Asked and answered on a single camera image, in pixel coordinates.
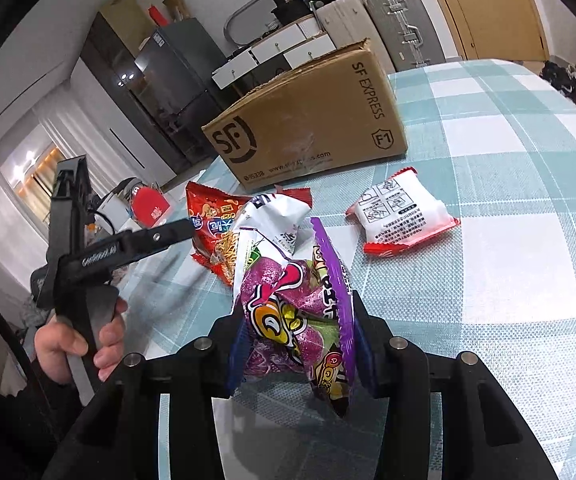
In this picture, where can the red blue-label snack bag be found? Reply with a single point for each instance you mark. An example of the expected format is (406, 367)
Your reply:
(212, 225)

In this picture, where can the cream suitcase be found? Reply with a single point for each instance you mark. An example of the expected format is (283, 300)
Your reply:
(348, 25)

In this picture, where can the brown cardboard box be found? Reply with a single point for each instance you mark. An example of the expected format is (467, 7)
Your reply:
(308, 125)

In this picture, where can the grey oval hoop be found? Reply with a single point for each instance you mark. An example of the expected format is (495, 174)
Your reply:
(227, 20)

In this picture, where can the person's left hand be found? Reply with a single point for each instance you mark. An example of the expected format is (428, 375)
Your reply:
(55, 355)

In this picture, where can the white red-edged snack bag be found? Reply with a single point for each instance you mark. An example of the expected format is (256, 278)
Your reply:
(273, 220)

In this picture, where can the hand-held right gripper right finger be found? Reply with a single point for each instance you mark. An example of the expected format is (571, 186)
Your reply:
(368, 365)

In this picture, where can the purple snack bag silver back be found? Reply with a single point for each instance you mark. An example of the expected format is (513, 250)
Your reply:
(288, 320)

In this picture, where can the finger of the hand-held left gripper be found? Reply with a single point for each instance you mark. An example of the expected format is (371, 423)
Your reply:
(157, 237)

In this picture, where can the white desk with drawers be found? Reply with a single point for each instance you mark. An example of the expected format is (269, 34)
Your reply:
(268, 50)

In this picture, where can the dark grey fridge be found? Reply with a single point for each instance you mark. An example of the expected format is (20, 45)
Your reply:
(182, 70)

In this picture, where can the person's left forearm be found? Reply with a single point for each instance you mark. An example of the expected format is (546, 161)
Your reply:
(7, 435)

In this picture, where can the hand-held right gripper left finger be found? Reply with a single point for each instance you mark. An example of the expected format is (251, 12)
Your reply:
(233, 370)

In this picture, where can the silver suitcase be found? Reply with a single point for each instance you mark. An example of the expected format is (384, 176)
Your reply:
(408, 25)

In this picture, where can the dark glass cabinet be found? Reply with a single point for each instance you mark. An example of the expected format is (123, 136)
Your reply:
(117, 80)

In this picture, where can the black bag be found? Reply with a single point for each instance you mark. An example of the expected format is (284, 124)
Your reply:
(288, 10)

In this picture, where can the small red snack packet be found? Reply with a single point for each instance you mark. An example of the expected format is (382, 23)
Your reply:
(403, 215)

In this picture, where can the teal checked tablecloth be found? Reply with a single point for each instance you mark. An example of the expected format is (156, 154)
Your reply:
(493, 160)

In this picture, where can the red paper bag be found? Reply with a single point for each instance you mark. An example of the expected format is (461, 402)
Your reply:
(150, 207)

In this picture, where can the wooden door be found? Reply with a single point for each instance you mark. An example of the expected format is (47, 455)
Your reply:
(493, 5)

